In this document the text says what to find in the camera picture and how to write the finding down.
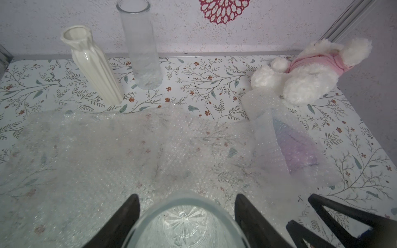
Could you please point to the cream ribbed ceramic vase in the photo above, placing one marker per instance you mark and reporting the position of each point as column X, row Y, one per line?
column 93, row 63

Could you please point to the bubble wrapped purple vase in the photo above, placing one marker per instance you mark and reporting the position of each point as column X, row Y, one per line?
column 285, row 149

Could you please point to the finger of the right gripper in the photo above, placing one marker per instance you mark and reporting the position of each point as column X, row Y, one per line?
column 382, row 232
column 301, row 235

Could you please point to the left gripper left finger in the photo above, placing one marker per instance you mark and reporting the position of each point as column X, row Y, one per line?
column 115, row 231

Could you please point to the white pink plush toy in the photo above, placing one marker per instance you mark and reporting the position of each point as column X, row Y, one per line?
column 314, row 72

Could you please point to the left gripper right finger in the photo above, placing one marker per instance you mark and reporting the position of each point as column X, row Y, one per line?
column 258, row 231

